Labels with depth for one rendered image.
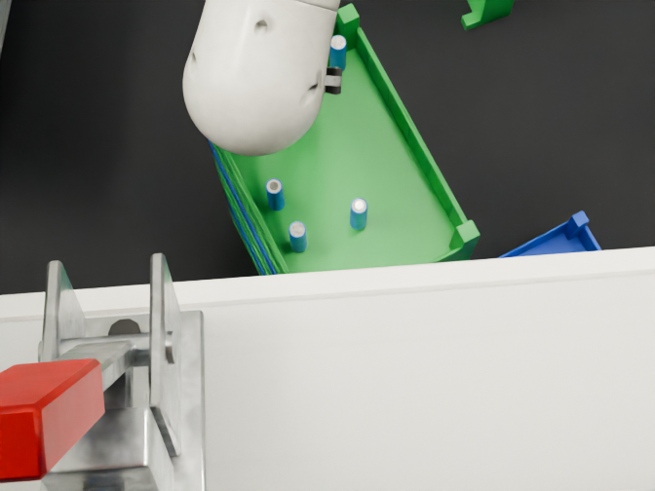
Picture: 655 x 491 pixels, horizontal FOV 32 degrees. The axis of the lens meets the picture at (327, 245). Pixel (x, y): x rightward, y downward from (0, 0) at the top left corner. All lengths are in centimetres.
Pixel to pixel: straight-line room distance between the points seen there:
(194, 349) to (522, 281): 6
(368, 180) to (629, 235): 64
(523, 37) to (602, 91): 15
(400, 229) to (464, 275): 106
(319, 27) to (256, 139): 10
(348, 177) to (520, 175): 58
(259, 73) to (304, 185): 46
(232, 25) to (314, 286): 65
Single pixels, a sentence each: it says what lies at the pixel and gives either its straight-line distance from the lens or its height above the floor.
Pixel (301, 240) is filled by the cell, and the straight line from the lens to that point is 122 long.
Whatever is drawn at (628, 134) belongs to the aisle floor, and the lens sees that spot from 189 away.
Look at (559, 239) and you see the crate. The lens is 181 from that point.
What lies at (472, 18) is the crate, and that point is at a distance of 190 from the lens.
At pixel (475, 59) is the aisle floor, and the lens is 189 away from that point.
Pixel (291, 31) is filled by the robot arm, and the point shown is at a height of 94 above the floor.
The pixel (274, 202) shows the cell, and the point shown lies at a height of 52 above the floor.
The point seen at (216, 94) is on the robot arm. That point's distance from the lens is 86.
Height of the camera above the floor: 171
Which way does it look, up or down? 75 degrees down
